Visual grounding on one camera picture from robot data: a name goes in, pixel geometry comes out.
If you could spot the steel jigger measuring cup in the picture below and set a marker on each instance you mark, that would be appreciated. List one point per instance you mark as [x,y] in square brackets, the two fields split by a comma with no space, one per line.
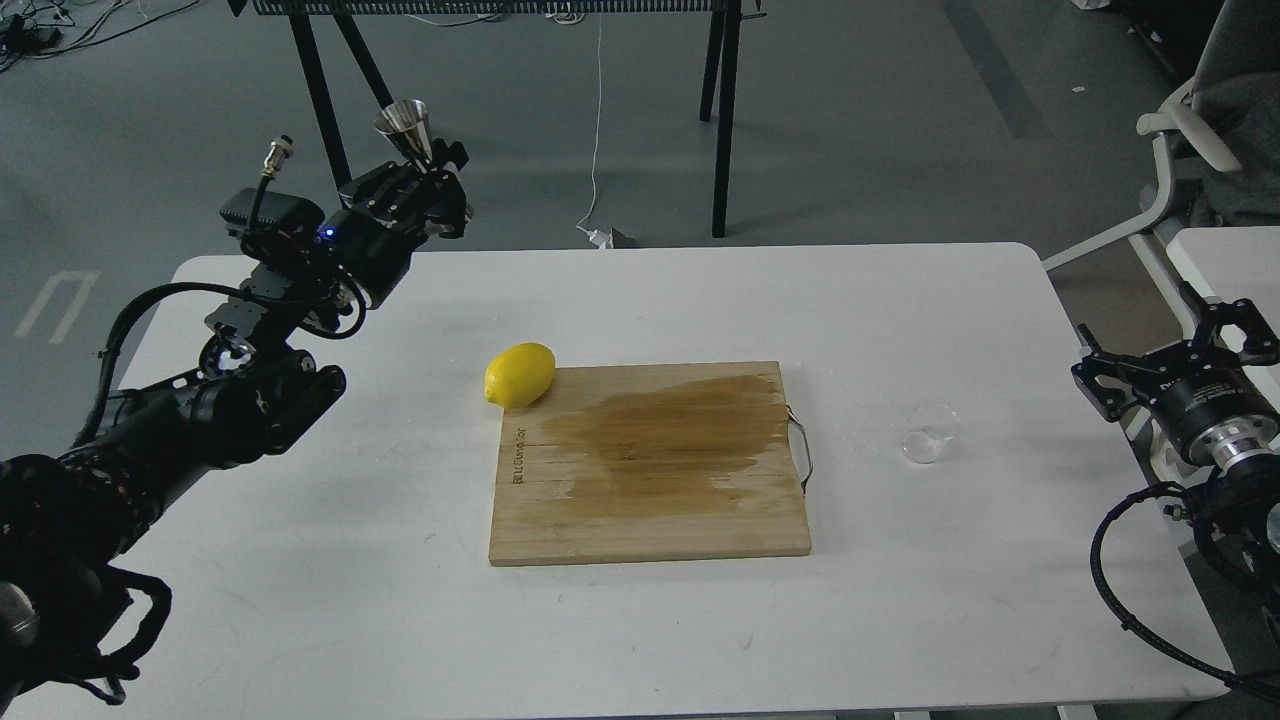
[406,124]

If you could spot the yellow lemon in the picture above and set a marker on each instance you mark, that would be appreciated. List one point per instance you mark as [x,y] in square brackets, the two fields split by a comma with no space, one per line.
[519,376]

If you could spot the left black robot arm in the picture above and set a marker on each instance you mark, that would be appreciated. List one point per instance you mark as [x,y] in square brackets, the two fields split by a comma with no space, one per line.
[70,615]

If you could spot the white office chair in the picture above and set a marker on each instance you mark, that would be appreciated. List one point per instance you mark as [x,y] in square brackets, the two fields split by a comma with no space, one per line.
[1214,139]

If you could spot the wooden cutting board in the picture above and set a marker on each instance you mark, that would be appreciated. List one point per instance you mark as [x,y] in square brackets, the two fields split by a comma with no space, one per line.
[649,463]

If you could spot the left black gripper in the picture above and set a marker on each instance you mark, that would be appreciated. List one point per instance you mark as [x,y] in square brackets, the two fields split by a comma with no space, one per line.
[383,220]

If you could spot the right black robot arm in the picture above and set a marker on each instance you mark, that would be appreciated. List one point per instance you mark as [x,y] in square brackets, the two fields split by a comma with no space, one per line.
[1233,518]

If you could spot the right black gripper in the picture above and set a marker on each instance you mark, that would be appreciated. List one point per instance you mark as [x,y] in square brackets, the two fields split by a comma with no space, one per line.
[1190,389]

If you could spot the small clear glass cup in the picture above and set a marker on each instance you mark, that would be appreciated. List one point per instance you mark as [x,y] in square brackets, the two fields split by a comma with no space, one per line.
[930,429]

